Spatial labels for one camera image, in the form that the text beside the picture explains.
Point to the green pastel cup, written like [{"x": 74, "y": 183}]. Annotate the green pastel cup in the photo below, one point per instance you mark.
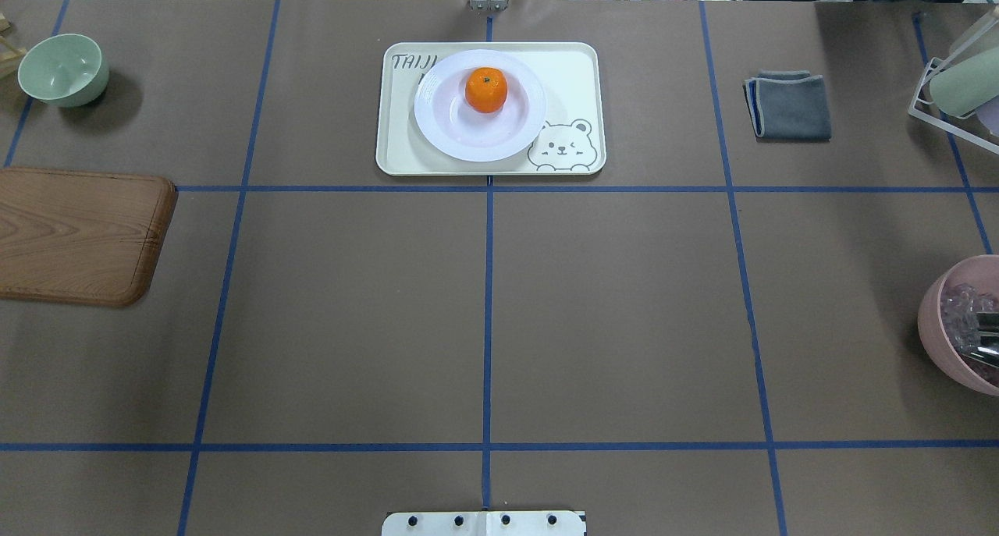
[{"x": 959, "y": 90}]

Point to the orange fruit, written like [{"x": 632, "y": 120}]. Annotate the orange fruit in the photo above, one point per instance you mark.
[{"x": 486, "y": 89}]

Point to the white wire cup rack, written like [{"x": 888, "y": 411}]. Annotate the white wire cup rack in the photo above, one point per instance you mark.
[{"x": 980, "y": 127}]

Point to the grey folded cloth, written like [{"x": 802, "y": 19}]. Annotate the grey folded cloth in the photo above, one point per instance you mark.
[{"x": 788, "y": 106}]

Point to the green bowl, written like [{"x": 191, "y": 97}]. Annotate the green bowl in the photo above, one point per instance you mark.
[{"x": 66, "y": 70}]

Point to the wooden cutting board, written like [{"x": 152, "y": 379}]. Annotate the wooden cutting board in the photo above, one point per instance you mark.
[{"x": 81, "y": 237}]

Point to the white round plate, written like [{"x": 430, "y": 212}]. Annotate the white round plate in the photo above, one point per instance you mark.
[{"x": 444, "y": 115}]

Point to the metal scoop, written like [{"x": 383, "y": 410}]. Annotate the metal scoop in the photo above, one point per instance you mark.
[{"x": 981, "y": 340}]

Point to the cream bear tray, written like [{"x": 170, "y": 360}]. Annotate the cream bear tray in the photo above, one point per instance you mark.
[{"x": 571, "y": 143}]

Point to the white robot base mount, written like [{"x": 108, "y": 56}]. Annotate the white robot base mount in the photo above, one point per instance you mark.
[{"x": 484, "y": 522}]

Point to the pink bowl with ice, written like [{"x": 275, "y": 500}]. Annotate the pink bowl with ice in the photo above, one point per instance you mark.
[{"x": 979, "y": 271}]

